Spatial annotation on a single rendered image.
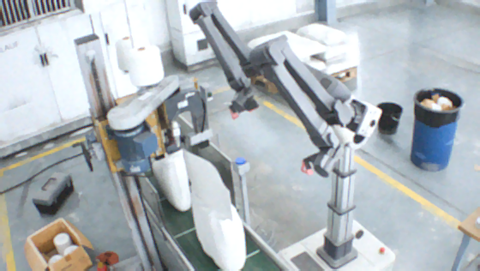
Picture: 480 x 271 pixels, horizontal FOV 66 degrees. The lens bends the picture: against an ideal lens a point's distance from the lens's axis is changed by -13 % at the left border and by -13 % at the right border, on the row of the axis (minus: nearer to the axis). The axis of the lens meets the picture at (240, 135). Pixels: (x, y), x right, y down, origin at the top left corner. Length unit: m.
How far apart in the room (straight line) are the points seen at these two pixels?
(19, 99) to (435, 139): 4.33
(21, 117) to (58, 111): 0.47
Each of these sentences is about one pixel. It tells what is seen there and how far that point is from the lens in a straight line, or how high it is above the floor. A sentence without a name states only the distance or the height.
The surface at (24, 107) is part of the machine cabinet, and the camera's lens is 4.97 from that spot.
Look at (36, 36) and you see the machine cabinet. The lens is 4.76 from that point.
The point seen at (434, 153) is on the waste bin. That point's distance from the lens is 3.87.
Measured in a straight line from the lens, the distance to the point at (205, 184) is 2.12.
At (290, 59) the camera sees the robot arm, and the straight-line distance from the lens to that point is 1.42.
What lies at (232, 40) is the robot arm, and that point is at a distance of 1.98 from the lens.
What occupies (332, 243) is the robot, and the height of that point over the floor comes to 0.44.
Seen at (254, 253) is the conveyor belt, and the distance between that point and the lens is 2.59.
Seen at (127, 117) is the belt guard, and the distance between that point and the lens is 1.97.
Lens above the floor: 2.27
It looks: 31 degrees down
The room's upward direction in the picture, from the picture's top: 6 degrees counter-clockwise
